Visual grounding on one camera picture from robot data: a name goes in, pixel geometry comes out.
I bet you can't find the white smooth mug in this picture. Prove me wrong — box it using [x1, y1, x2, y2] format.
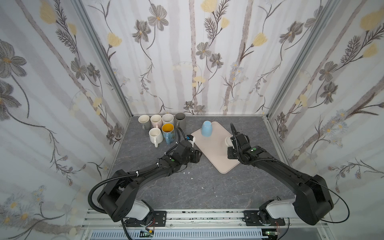
[225, 136, 234, 148]

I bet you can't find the blue butterfly mug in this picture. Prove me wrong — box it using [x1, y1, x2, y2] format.
[162, 124, 176, 145]

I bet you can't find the plain light blue mug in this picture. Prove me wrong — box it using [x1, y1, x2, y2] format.
[201, 121, 213, 137]

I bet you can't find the large grey mug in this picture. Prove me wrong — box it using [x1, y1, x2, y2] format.
[175, 113, 187, 130]

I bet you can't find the white ribbed-bottom mug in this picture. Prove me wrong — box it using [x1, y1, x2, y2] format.
[149, 128, 164, 148]

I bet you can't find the cream yellow mug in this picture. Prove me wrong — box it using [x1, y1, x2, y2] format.
[162, 114, 175, 125]

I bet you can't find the pink mug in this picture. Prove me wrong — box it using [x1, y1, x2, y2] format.
[150, 115, 163, 129]

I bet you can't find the small grey mug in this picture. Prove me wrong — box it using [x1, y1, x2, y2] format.
[138, 115, 152, 130]

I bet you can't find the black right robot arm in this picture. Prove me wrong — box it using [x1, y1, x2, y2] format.
[227, 132, 334, 226]

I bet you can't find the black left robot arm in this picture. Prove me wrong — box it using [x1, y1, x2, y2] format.
[88, 140, 202, 224]

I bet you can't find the cream plastic tray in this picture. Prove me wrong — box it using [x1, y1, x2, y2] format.
[192, 122, 240, 174]

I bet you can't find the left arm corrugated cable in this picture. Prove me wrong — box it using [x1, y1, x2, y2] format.
[87, 127, 187, 240]

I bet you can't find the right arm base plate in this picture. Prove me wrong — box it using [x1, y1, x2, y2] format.
[243, 210, 286, 227]

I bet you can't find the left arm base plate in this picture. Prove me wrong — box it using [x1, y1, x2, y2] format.
[124, 211, 167, 228]

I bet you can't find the aluminium mounting rail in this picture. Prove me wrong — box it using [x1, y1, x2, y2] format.
[80, 208, 328, 230]

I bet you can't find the white vented cable duct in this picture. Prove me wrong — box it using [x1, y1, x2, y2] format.
[89, 229, 265, 240]

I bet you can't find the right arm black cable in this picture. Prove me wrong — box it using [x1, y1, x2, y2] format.
[314, 179, 351, 224]

